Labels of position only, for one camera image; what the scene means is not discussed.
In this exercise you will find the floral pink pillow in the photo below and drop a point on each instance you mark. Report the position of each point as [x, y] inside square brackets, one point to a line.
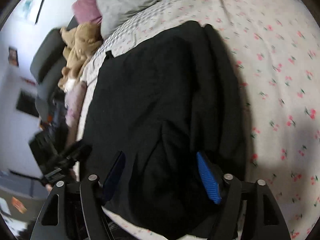
[74, 101]

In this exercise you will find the dark grey headboard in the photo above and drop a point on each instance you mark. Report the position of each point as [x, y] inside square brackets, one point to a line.
[46, 68]

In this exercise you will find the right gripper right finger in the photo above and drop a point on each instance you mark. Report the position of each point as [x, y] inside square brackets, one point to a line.
[263, 218]

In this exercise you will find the black garment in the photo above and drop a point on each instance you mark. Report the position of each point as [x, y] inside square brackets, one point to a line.
[166, 100]

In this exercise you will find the tan plush toy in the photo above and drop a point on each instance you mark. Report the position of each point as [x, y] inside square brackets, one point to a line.
[81, 44]

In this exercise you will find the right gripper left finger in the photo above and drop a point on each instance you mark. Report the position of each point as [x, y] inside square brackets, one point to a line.
[75, 210]

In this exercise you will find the framed wall picture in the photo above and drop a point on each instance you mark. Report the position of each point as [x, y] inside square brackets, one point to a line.
[31, 10]

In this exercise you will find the checkered cherry bed sheet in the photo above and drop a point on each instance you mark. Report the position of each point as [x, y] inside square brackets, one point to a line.
[274, 46]

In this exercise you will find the purple pillow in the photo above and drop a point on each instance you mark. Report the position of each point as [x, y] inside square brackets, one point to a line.
[86, 11]

